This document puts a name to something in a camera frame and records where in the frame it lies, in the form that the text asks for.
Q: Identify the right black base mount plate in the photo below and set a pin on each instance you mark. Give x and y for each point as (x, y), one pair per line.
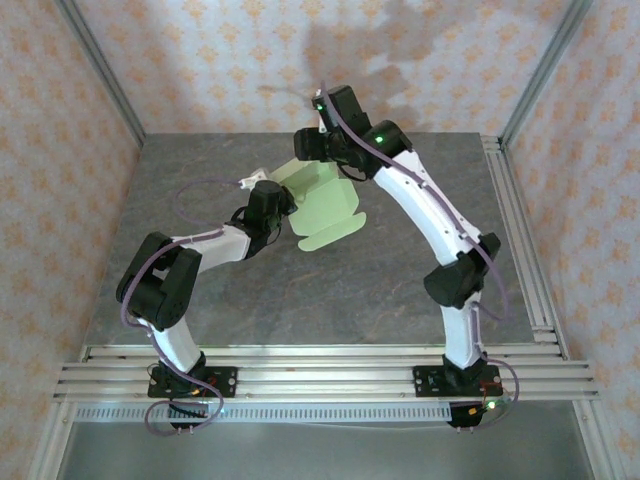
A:
(425, 382)

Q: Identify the aluminium side rail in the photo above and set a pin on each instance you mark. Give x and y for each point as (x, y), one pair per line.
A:
(510, 200)

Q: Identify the black base electronics bracket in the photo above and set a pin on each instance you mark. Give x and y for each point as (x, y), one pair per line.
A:
(187, 411)
(465, 417)

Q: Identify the grey metal sheet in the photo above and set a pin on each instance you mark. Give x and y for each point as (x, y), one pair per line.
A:
(325, 452)

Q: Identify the left black base electronics bracket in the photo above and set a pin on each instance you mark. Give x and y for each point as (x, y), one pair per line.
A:
(187, 411)

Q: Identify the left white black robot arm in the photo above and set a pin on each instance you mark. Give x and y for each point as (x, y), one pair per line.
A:
(175, 345)

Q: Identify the light green paper box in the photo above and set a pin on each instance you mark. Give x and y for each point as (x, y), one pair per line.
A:
(325, 205)

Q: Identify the right black base electronics bracket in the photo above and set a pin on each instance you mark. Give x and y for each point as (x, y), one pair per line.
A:
(465, 417)

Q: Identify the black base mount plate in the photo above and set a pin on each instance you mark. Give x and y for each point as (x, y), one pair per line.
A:
(225, 382)
(425, 382)

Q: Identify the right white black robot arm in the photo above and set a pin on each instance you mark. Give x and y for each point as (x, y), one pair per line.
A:
(460, 335)

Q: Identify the wide aluminium mounting rail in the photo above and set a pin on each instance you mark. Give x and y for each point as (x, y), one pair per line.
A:
(325, 372)

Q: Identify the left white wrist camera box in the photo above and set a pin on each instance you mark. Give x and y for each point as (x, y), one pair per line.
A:
(255, 178)

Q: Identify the short aluminium frame leg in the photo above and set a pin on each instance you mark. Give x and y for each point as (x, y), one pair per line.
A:
(50, 440)
(597, 440)

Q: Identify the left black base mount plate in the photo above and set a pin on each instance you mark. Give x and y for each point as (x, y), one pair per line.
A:
(225, 382)

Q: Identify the aluminium frame post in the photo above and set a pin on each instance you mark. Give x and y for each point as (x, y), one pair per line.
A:
(107, 75)
(540, 70)

